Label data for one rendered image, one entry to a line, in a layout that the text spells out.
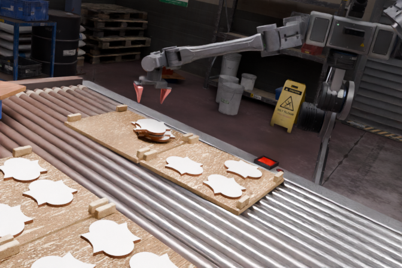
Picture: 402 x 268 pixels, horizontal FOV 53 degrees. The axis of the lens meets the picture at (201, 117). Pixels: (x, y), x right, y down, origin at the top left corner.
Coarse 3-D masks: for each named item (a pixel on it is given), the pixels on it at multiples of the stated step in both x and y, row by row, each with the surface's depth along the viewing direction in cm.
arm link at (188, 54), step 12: (252, 36) 144; (180, 48) 152; (192, 48) 151; (204, 48) 149; (216, 48) 148; (228, 48) 147; (240, 48) 146; (252, 48) 145; (168, 60) 155; (180, 60) 154; (192, 60) 152
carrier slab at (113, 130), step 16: (112, 112) 182; (128, 112) 186; (80, 128) 159; (96, 128) 162; (112, 128) 165; (128, 128) 168; (112, 144) 150; (128, 144) 153; (144, 144) 155; (160, 144) 158; (176, 144) 161
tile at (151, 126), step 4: (144, 120) 164; (148, 120) 165; (152, 120) 166; (136, 124) 160; (140, 124) 159; (144, 124) 160; (148, 124) 161; (152, 124) 161; (156, 124) 162; (160, 124) 163; (164, 124) 164; (144, 128) 156; (148, 128) 157; (152, 128) 158; (156, 128) 158; (160, 128) 159; (164, 128) 160; (168, 128) 161; (148, 132) 155; (152, 132) 154; (156, 132) 154; (160, 132) 155; (164, 132) 157
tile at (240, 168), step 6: (228, 162) 151; (234, 162) 152; (240, 162) 153; (228, 168) 147; (234, 168) 147; (240, 168) 148; (246, 168) 149; (252, 168) 150; (234, 174) 144; (240, 174) 143; (246, 174) 144; (252, 174) 145; (258, 174) 146
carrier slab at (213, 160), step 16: (192, 144) 164; (144, 160) 142; (160, 160) 144; (208, 160) 152; (224, 160) 154; (176, 176) 135; (192, 176) 137; (272, 176) 148; (208, 192) 129; (256, 192) 135; (224, 208) 124
